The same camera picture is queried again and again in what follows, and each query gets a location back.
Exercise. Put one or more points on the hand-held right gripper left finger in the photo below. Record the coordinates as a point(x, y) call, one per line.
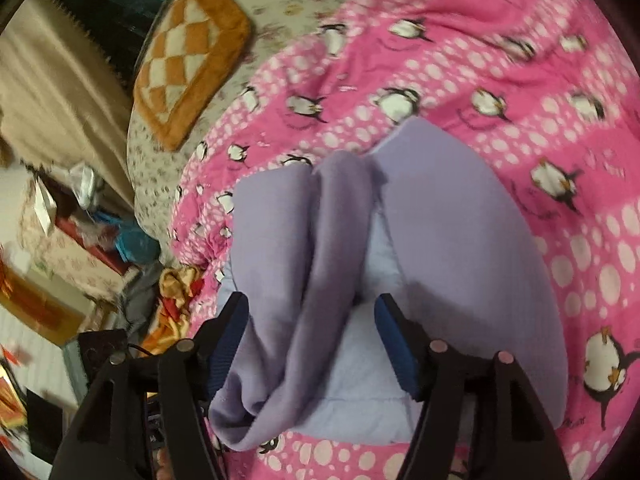
point(227, 347)

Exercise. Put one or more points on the clear plastic bag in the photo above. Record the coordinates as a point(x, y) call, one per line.
point(86, 185)

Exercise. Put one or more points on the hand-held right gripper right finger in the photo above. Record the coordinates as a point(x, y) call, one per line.
point(397, 347)

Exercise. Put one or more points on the orange red patterned cloth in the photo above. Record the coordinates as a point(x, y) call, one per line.
point(172, 300)

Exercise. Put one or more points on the teal bag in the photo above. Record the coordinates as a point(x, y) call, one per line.
point(135, 247)

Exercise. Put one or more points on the dark grey clothing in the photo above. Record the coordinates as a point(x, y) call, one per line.
point(137, 295)

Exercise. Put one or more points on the orange checkered cushion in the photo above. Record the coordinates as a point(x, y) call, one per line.
point(170, 55)

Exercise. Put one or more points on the floral bed sheet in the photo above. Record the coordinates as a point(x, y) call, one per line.
point(280, 10)

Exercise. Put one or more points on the beige curtain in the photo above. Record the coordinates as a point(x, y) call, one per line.
point(60, 90)

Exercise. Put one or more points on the lavender fleece pants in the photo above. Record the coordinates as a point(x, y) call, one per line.
point(450, 240)

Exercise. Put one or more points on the dark window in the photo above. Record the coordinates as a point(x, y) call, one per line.
point(115, 5)

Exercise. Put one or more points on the pink penguin print blanket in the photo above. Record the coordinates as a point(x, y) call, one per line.
point(500, 85)

